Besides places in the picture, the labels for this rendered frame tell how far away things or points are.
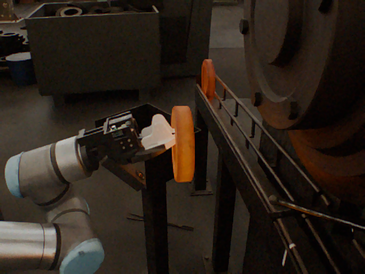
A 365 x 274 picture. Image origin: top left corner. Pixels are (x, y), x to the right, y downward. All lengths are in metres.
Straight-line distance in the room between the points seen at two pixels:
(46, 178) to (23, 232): 0.12
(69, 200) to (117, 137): 0.19
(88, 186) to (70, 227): 1.31
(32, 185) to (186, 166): 0.31
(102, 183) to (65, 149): 1.33
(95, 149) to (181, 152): 0.18
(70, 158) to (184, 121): 0.23
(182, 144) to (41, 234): 0.31
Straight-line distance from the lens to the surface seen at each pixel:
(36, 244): 0.68
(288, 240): 0.68
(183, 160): 0.65
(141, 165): 1.06
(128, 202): 1.87
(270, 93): 0.48
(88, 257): 0.70
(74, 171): 0.71
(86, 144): 0.70
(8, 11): 7.42
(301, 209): 0.47
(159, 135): 0.68
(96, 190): 1.98
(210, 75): 1.53
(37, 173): 0.73
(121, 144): 0.69
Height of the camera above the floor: 1.19
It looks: 29 degrees down
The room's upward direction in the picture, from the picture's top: straight up
